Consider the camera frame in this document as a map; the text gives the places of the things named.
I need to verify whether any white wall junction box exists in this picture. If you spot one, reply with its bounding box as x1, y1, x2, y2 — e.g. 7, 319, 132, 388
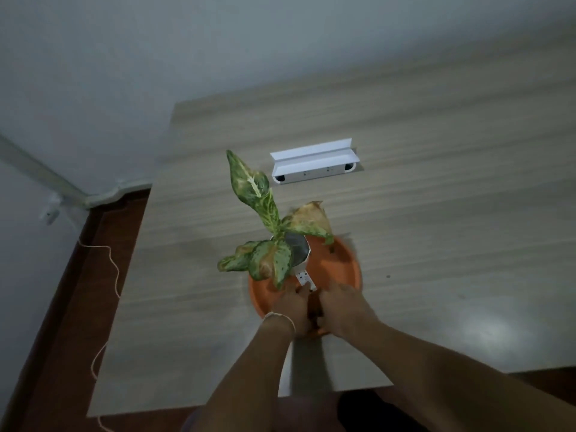
40, 194, 63, 225

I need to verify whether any thin white cord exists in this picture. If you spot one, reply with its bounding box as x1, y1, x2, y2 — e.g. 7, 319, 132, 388
76, 238, 122, 432

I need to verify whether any orange round plastic saucer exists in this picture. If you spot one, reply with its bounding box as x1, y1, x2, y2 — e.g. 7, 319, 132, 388
248, 235, 363, 338

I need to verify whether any green variegated leafy plant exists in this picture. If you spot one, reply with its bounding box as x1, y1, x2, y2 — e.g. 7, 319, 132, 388
218, 150, 335, 290

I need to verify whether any person's left forearm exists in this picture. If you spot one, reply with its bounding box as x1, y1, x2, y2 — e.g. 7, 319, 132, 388
191, 316, 297, 432

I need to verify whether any person's left hand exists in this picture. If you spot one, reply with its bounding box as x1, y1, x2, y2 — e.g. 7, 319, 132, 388
269, 282, 317, 336

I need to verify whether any person's right forearm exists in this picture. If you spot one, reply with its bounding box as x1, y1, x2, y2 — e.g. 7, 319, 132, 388
358, 321, 576, 432

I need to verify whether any white wall cable conduit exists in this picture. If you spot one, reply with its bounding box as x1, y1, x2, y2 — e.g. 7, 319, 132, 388
0, 134, 154, 209

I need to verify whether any white desk power socket box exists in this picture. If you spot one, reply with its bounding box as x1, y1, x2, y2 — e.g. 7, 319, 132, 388
270, 138, 361, 185

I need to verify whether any person's right hand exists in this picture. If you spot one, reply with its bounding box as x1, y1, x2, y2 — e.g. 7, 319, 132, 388
317, 280, 383, 339

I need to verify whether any white plant pot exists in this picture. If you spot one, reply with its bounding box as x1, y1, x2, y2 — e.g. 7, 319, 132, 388
283, 233, 319, 294

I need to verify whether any white thread wrist bracelet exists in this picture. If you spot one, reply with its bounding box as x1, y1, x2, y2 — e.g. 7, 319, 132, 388
263, 312, 297, 334

